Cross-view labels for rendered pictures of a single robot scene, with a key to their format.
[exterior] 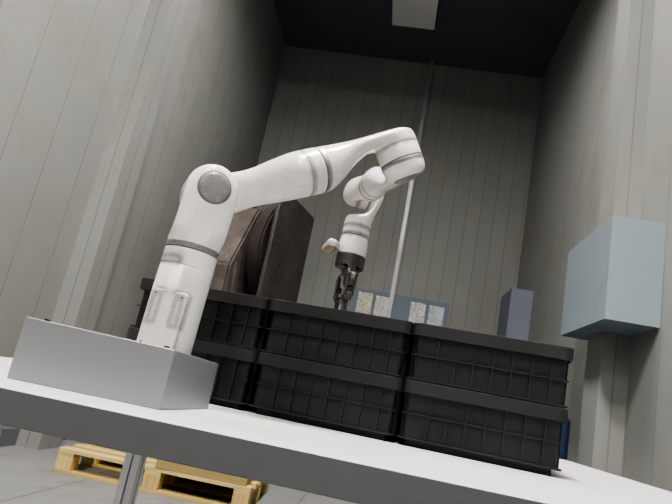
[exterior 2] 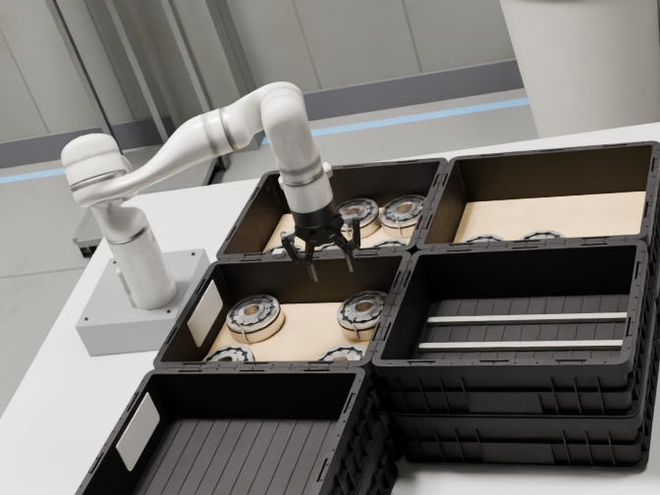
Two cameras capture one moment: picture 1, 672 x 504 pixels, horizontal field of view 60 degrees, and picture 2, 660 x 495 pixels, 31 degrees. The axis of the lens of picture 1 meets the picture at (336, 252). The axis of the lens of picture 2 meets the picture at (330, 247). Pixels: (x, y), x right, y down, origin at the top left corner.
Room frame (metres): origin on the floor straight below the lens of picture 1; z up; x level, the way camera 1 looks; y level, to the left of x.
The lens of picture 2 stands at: (1.88, -1.67, 2.09)
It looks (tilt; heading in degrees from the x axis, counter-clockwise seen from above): 33 degrees down; 104
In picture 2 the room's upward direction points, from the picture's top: 19 degrees counter-clockwise
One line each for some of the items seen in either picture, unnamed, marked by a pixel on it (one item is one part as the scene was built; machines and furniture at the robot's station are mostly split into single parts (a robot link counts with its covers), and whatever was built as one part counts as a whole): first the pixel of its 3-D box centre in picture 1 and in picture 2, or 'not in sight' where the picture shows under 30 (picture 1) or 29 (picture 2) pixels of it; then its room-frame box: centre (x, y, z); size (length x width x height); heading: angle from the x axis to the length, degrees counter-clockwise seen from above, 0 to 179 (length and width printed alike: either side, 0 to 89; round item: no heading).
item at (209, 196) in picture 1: (203, 214); (113, 200); (1.01, 0.24, 1.03); 0.09 x 0.09 x 0.17; 22
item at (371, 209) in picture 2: not in sight; (353, 213); (1.45, 0.29, 0.86); 0.10 x 0.10 x 0.01
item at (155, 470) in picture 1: (177, 448); not in sight; (4.16, 0.78, 0.22); 1.23 x 0.84 x 0.45; 87
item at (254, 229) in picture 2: (228, 329); (341, 233); (1.43, 0.22, 0.87); 0.40 x 0.30 x 0.11; 167
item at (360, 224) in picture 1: (363, 211); (291, 136); (1.46, -0.05, 1.24); 0.09 x 0.07 x 0.15; 100
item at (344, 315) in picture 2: not in sight; (364, 309); (1.48, -0.03, 0.86); 0.10 x 0.10 x 0.01
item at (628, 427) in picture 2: not in sight; (529, 379); (1.75, -0.17, 0.76); 0.40 x 0.30 x 0.12; 167
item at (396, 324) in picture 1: (353, 329); (285, 312); (1.36, -0.07, 0.92); 0.40 x 0.30 x 0.02; 167
